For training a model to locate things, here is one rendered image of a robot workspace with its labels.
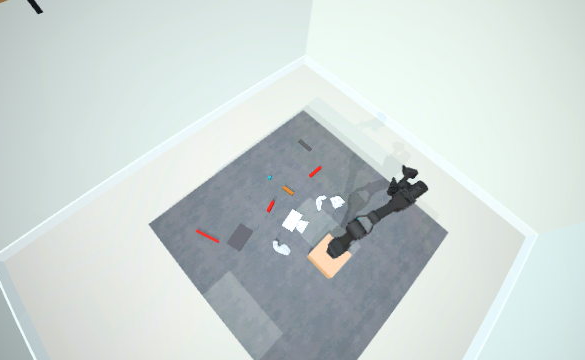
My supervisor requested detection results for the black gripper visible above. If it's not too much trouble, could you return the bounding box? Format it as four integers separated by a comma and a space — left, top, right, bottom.
387, 165, 419, 197

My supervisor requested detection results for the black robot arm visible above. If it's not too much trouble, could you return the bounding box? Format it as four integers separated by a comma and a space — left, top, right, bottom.
325, 180, 428, 260

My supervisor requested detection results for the orange rectangular bar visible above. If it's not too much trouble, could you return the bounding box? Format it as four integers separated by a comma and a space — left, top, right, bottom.
282, 186, 294, 196

